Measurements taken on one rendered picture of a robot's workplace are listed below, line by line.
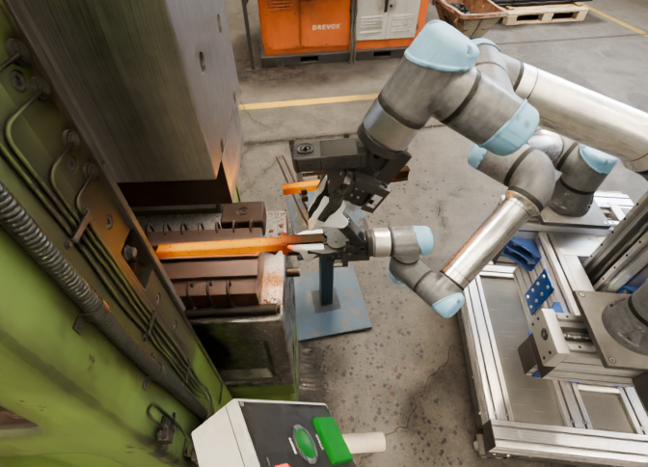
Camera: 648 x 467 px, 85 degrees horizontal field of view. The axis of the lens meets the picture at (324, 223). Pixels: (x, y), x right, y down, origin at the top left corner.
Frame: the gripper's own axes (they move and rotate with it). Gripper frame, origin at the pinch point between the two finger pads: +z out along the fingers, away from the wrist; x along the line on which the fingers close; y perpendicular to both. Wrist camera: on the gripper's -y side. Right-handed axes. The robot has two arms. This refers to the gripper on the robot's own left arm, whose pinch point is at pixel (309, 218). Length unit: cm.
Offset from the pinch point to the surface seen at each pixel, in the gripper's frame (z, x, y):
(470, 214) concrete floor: 63, 118, 152
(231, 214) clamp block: 34.4, 28.3, -7.5
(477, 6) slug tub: -13, 432, 228
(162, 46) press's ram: -20.2, -2.6, -27.4
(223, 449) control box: 10.9, -33.6, -7.5
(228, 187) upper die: 0.9, 2.1, -14.7
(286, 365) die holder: 59, -2, 20
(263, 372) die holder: 72, 0, 18
